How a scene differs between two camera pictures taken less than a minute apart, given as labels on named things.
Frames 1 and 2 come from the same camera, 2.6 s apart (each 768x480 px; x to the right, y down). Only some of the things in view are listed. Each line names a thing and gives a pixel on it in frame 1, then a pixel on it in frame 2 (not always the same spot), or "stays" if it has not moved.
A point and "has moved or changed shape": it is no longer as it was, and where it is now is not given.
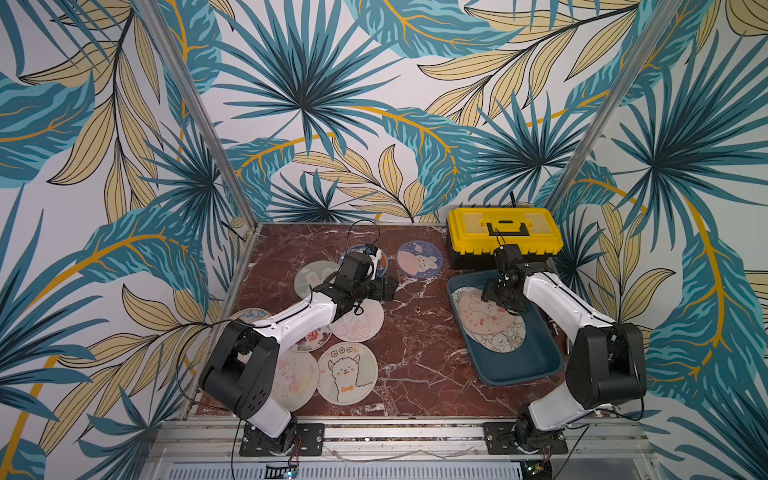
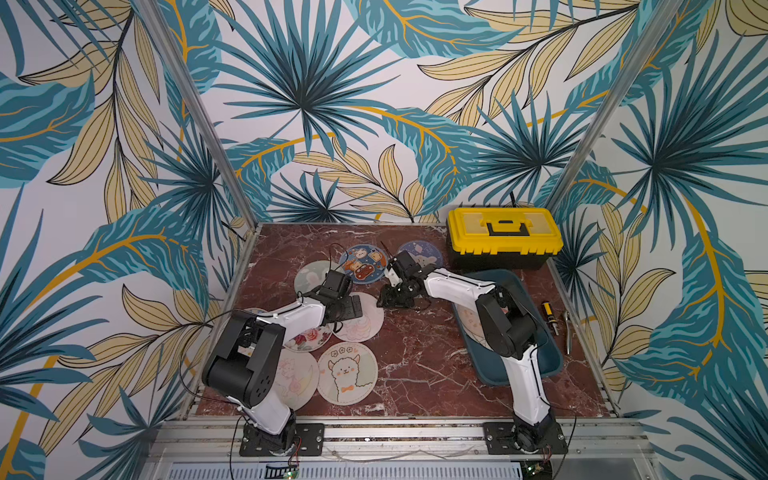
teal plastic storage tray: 538,356 stays
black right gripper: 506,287 to 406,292
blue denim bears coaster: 382,264 stays
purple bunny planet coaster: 419,259 stays
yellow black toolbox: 474,233 stays
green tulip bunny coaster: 504,341 has moved or changed shape
